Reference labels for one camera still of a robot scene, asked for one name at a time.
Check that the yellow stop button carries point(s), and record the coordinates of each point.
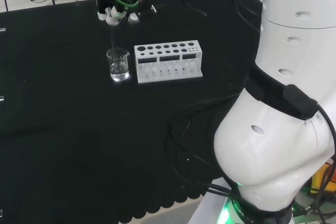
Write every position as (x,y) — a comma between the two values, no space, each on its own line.
(319,179)

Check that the black bench cloth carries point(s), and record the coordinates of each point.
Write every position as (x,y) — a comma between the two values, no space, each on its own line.
(65,129)

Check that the white test tube rack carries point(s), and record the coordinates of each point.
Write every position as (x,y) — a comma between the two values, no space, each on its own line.
(168,61)

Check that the small glass beaker with water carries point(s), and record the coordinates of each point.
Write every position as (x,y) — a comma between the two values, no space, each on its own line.
(119,70)

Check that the clear glass rod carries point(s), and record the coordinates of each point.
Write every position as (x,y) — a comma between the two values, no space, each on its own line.
(113,40)

